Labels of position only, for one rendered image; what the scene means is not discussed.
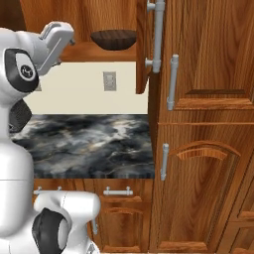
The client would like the tall wooden cupboard door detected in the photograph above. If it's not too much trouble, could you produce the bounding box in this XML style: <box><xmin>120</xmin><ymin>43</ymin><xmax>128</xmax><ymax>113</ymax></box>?
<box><xmin>158</xmin><ymin>0</ymin><xmax>254</xmax><ymax>124</ymax></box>

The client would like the long grey door handle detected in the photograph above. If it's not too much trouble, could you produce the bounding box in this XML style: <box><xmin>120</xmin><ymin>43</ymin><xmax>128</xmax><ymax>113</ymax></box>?
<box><xmin>144</xmin><ymin>0</ymin><xmax>166</xmax><ymax>74</ymax></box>

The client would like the wooden drawer front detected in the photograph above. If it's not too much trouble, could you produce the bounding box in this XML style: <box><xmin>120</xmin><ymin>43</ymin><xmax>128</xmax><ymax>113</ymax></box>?
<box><xmin>32</xmin><ymin>179</ymin><xmax>98</xmax><ymax>199</ymax></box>
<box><xmin>97</xmin><ymin>179</ymin><xmax>154</xmax><ymax>203</ymax></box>

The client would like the dark brown wooden bowl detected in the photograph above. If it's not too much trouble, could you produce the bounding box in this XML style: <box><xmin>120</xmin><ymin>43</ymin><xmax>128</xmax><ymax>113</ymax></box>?
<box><xmin>89</xmin><ymin>29</ymin><xmax>138</xmax><ymax>52</ymax></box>

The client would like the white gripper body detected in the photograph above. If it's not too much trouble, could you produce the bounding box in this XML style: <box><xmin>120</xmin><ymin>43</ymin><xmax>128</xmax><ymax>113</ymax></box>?
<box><xmin>37</xmin><ymin>21</ymin><xmax>75</xmax><ymax>76</ymax></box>

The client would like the open wooden wall cabinet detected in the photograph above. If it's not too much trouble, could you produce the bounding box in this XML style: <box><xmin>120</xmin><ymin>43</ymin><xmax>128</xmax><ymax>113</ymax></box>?
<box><xmin>19</xmin><ymin>0</ymin><xmax>138</xmax><ymax>64</ymax></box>

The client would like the wooden wall cabinet door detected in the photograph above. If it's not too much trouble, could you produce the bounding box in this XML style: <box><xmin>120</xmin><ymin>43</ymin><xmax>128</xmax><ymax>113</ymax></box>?
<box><xmin>135</xmin><ymin>0</ymin><xmax>157</xmax><ymax>95</ymax></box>

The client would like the arched panel wooden cupboard door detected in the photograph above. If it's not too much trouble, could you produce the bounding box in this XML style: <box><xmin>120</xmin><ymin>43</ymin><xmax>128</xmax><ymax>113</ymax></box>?
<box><xmin>149</xmin><ymin>123</ymin><xmax>254</xmax><ymax>254</ymax></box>

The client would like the grey drawer handle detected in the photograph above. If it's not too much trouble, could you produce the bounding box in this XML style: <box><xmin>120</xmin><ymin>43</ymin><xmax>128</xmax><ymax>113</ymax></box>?
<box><xmin>102</xmin><ymin>186</ymin><xmax>134</xmax><ymax>197</ymax></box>
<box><xmin>33</xmin><ymin>186</ymin><xmax>64</xmax><ymax>195</ymax></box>

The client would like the wooden base cabinet door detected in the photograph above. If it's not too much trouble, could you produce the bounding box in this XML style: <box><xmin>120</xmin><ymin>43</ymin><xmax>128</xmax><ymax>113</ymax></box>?
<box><xmin>98</xmin><ymin>201</ymin><xmax>152</xmax><ymax>254</ymax></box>
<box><xmin>87</xmin><ymin>197</ymin><xmax>104</xmax><ymax>253</ymax></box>

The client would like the short grey cupboard door handle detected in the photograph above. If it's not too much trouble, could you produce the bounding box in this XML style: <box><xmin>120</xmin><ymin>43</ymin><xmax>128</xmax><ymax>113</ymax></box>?
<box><xmin>160</xmin><ymin>142</ymin><xmax>170</xmax><ymax>182</ymax></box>

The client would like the small grey cabinet door handle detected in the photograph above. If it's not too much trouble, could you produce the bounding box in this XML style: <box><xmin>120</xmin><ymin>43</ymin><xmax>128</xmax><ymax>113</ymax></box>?
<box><xmin>91</xmin><ymin>215</ymin><xmax>99</xmax><ymax>236</ymax></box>

